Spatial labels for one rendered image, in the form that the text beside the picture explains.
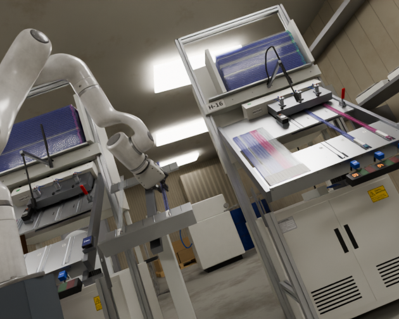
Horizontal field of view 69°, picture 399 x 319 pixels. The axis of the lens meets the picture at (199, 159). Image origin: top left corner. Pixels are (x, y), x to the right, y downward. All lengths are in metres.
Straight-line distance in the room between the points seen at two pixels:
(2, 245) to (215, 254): 4.73
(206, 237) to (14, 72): 4.64
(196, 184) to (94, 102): 7.73
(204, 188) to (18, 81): 7.96
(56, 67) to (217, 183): 7.93
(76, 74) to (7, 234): 0.61
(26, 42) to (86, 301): 1.15
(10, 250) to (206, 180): 8.18
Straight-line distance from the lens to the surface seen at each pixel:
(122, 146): 1.08
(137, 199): 9.32
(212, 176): 8.89
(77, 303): 1.66
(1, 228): 0.83
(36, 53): 1.08
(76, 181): 1.75
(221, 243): 5.39
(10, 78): 1.04
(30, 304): 0.75
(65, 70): 1.19
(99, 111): 1.14
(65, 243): 1.46
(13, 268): 0.82
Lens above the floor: 0.66
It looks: 13 degrees up
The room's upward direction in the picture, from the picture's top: 21 degrees counter-clockwise
